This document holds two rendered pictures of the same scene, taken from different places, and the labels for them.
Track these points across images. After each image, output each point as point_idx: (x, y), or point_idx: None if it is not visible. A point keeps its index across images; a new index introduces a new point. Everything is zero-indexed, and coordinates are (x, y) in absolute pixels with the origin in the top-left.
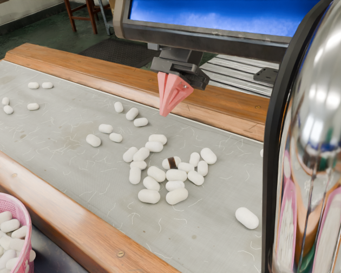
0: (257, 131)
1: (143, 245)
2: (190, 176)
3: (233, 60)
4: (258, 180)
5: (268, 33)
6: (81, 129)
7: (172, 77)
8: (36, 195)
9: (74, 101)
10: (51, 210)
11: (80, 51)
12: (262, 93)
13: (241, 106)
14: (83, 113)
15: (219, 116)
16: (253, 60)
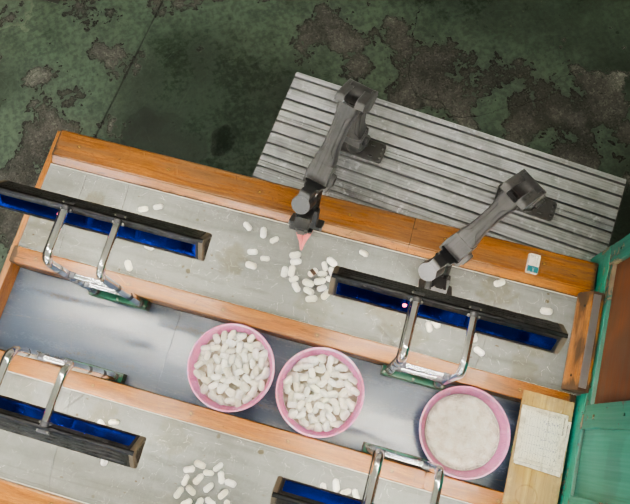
0: (354, 235)
1: (320, 324)
2: (328, 280)
3: (300, 114)
4: (362, 270)
5: (384, 306)
6: (230, 253)
7: (307, 235)
8: (250, 318)
9: (201, 222)
10: (266, 324)
11: None
12: (338, 165)
13: (339, 215)
14: (219, 236)
15: (327, 226)
16: (319, 114)
